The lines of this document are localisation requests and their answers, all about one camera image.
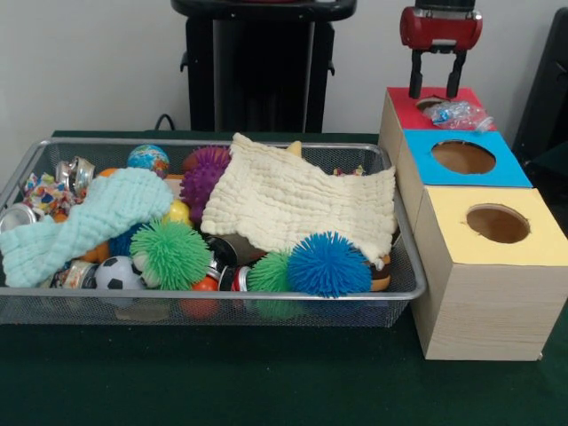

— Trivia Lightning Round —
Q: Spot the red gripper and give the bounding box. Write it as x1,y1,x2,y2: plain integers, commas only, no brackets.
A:
398,6,484,99

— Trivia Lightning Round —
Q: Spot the large green spiky ball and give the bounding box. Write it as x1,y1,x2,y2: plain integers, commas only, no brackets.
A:
129,217,213,292

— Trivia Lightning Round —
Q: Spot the globe print ball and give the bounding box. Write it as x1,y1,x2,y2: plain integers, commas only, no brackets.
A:
127,144,170,179

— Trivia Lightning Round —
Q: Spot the clear mesh bin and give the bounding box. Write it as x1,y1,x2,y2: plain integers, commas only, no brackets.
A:
0,137,428,328

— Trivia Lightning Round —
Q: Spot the blue spiky ball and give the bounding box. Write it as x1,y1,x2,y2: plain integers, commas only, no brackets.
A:
286,230,374,299

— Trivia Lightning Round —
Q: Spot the crushed clear plastic bottle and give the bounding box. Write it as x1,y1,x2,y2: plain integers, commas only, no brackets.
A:
421,99,496,133

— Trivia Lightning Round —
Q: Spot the soccer ball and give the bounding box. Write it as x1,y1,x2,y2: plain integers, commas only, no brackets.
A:
93,256,146,290

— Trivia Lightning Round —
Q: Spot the dark green table cloth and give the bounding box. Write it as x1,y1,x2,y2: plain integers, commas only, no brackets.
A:
0,129,568,426

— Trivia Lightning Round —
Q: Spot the purple spiky ball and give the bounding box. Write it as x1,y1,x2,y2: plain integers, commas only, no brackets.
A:
179,146,232,213

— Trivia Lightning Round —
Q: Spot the mint waffle cloth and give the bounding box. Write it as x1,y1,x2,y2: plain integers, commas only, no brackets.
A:
0,167,174,288

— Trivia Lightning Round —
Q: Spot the small green spiky ball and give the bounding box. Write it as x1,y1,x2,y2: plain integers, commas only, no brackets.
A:
245,248,294,294

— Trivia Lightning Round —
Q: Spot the black chair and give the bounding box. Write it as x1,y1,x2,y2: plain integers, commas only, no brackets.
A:
512,6,568,178

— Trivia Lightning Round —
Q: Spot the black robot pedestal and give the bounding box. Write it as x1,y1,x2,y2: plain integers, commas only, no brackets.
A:
170,0,359,133

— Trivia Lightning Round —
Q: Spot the cream waffle cloth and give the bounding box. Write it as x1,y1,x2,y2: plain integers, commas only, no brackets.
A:
200,131,398,263

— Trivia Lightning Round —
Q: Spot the crushed silver can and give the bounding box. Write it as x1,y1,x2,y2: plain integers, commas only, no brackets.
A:
55,155,97,196

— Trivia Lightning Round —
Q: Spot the wooden box with three holes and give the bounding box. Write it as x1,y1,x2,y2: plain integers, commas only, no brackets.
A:
378,86,568,361

